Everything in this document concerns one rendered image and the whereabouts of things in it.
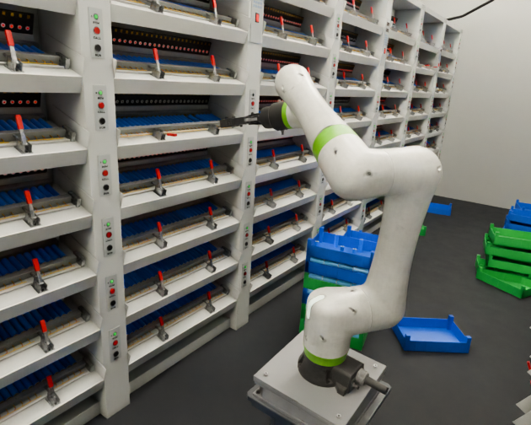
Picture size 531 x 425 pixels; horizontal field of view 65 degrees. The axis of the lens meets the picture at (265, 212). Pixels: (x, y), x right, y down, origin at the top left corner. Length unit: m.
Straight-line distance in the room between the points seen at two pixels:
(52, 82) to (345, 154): 0.75
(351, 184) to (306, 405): 0.59
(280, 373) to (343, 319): 0.26
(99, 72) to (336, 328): 0.93
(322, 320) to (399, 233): 0.30
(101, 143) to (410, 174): 0.84
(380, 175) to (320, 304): 0.38
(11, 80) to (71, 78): 0.15
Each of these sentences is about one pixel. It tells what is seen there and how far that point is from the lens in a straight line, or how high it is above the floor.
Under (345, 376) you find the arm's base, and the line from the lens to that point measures 1.21.
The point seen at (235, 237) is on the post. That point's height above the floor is 0.47.
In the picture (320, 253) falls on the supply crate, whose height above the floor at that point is 0.43.
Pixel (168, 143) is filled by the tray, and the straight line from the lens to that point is 1.45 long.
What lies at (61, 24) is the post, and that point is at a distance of 1.33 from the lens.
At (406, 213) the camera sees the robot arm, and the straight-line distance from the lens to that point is 1.06.
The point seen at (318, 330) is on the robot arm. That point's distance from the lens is 1.15.
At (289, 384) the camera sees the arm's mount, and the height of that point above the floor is 0.35.
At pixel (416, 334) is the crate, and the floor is 0.00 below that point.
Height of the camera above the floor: 1.14
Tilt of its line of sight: 17 degrees down
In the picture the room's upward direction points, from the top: 3 degrees clockwise
